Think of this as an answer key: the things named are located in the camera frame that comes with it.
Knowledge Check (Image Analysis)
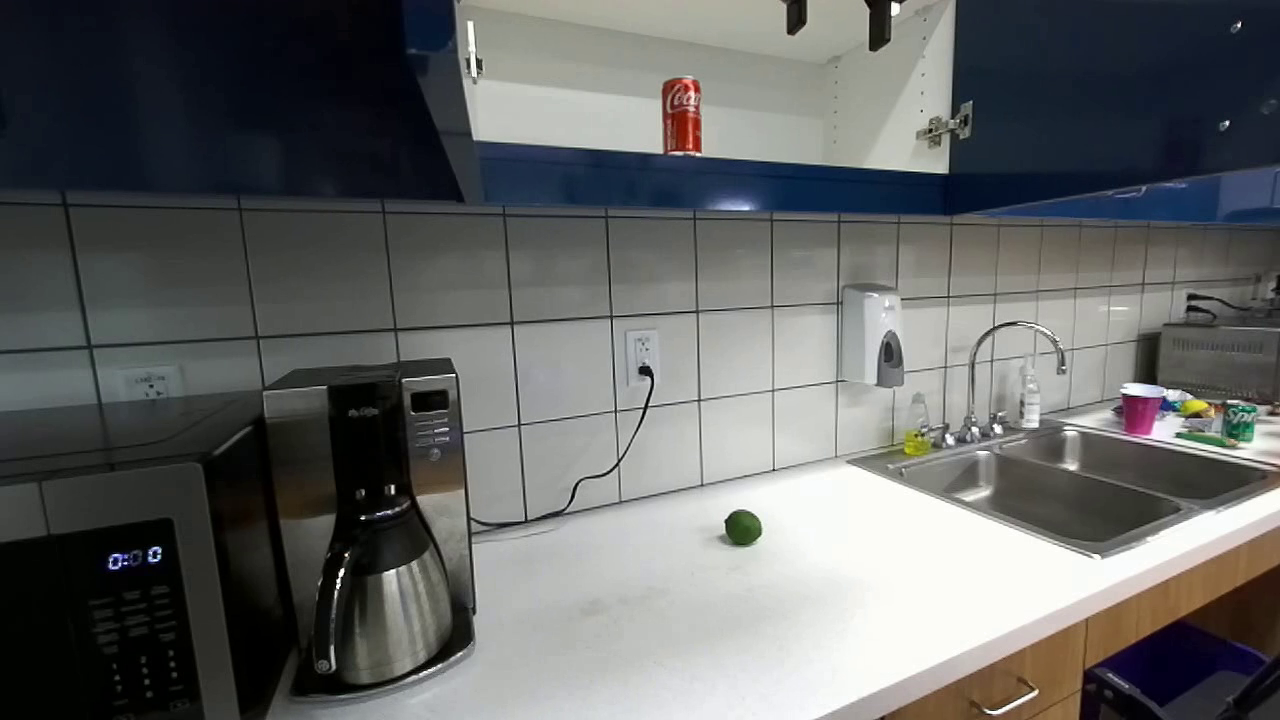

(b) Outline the blue cabinet door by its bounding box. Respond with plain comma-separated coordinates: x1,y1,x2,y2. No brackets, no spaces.
395,0,487,206
950,0,1280,222

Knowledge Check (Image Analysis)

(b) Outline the white wall soap dispenser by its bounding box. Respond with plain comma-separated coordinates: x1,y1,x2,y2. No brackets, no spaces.
840,283,911,391

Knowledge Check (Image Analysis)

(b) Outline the green lime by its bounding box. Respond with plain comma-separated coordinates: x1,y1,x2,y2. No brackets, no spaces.
720,502,769,551

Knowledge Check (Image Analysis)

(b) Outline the metal cabinet hinge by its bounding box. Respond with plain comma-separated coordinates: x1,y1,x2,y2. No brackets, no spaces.
911,100,976,151

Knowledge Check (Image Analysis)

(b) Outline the pink cup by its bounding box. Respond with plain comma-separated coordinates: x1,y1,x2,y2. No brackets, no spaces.
1115,380,1170,439

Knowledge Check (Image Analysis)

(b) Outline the stainless steel double sink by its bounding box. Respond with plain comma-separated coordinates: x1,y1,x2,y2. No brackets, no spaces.
857,418,1280,560

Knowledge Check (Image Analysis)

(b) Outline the grey countertop appliance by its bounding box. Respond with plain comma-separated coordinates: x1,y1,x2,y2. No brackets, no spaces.
1153,318,1280,403

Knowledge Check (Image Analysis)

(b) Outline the green cup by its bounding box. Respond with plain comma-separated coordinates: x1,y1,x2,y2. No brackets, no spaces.
1221,394,1265,447

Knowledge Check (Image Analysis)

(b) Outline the white wall outlet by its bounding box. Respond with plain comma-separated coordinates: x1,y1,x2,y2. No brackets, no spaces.
619,326,666,391
123,364,185,407

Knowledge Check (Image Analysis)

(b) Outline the red Coca-Cola can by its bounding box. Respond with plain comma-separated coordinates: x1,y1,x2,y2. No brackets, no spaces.
659,76,708,159

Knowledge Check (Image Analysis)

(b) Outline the chrome sink faucet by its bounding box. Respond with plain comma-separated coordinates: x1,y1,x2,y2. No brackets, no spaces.
935,317,1074,447

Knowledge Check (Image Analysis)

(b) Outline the black power cord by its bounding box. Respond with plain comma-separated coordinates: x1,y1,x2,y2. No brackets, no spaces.
468,364,659,535

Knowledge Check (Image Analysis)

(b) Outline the black microwave oven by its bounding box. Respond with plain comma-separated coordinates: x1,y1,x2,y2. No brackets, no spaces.
0,391,295,720

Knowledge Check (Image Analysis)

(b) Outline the steel coffee carafe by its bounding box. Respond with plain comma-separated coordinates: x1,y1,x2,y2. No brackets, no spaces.
308,497,459,691

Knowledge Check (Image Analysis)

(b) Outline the dark blue neighbour cabinet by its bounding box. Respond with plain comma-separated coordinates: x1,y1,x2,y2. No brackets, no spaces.
0,0,463,206

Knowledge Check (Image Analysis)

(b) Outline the small white bottle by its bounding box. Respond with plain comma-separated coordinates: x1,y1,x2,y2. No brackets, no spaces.
1017,360,1043,433

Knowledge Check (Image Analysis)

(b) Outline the wooden base cabinet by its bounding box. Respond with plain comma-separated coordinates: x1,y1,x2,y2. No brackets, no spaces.
881,532,1280,720

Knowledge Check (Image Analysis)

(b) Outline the blue bin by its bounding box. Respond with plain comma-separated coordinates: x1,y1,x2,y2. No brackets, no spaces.
1079,619,1280,720

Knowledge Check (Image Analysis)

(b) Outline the silver drawer handle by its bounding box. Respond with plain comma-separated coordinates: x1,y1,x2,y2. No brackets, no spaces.
967,674,1050,720

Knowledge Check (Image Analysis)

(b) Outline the black coffee maker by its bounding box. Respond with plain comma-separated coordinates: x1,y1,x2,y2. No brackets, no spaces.
261,355,480,699

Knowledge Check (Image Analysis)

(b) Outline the yellow dish soap bottle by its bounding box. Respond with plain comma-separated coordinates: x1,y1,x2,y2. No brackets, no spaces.
898,389,935,459

